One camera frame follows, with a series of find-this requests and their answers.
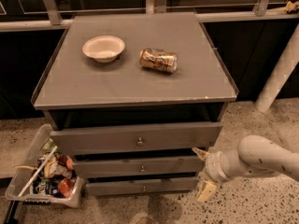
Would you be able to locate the red snack bag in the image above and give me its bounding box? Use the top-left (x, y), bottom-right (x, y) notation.
top-left (58, 178), bottom-right (74, 198)

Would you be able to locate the blue snack package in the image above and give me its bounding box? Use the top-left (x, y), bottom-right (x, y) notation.
top-left (31, 179), bottom-right (59, 196)

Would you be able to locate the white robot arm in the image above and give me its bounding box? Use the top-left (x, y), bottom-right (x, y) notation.
top-left (192, 135), bottom-right (299, 203)

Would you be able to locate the grey drawer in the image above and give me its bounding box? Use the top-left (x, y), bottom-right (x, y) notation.
top-left (86, 176), bottom-right (198, 196)
top-left (50, 121), bottom-right (222, 156)
top-left (73, 156), bottom-right (203, 178)

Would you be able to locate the clear plastic bin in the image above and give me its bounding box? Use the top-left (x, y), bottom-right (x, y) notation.
top-left (6, 124), bottom-right (84, 208)

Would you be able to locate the crushed golden soda can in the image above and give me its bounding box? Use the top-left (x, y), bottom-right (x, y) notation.
top-left (139, 48), bottom-right (178, 74)

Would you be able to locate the white paper bowl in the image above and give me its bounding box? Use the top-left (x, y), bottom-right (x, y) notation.
top-left (82, 35), bottom-right (125, 63)

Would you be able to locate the white stick in bin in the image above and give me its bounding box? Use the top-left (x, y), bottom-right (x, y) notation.
top-left (18, 146), bottom-right (58, 197)

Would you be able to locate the beige crumpled wrapper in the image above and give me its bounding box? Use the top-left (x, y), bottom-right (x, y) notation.
top-left (44, 159), bottom-right (72, 179)

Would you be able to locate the white diagonal pipe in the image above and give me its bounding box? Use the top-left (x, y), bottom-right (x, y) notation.
top-left (255, 24), bottom-right (299, 113)

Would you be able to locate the yellow object on railing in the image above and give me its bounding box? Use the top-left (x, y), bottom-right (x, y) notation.
top-left (269, 0), bottom-right (299, 15)

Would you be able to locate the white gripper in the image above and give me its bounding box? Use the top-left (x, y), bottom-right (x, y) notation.
top-left (192, 147), bottom-right (232, 203)

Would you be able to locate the grey bottom drawer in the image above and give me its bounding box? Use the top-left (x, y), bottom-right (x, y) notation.
top-left (86, 176), bottom-right (198, 196)

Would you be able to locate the metal railing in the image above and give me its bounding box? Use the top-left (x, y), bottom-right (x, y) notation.
top-left (0, 8), bottom-right (299, 33)

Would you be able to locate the grey top drawer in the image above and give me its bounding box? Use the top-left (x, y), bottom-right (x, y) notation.
top-left (50, 121), bottom-right (222, 156)

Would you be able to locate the grey drawer cabinet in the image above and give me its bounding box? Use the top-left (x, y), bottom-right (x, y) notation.
top-left (32, 15), bottom-right (237, 185)

